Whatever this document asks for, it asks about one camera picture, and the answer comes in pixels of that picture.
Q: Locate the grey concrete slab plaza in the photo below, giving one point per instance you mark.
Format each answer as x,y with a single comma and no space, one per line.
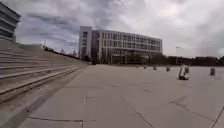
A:
126,96

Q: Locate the row of dark trees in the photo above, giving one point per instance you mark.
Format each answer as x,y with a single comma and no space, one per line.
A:
193,60

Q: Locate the grey building with banded floors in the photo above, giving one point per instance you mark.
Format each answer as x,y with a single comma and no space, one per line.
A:
6,25

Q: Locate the wide grey concrete steps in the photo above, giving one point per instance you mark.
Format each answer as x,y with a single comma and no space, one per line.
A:
30,68

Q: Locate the row of grey bollards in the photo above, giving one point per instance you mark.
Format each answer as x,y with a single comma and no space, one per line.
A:
212,71

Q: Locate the small white robot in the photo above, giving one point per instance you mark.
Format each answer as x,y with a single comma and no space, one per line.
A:
183,72

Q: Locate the large glass-fronted building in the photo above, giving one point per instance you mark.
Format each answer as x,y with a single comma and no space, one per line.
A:
123,45

